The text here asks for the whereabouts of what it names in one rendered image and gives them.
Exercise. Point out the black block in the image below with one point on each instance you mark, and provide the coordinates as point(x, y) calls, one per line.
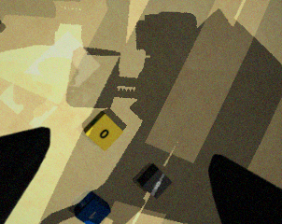
point(154, 181)

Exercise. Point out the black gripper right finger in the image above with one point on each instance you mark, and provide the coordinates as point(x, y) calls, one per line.
point(241, 196)

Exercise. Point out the yellow block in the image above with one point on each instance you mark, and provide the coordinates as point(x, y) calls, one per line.
point(103, 131)

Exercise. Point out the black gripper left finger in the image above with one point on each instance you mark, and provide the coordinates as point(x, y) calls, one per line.
point(21, 155)

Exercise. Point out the dark blue block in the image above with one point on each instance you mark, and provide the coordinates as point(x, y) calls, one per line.
point(92, 209)

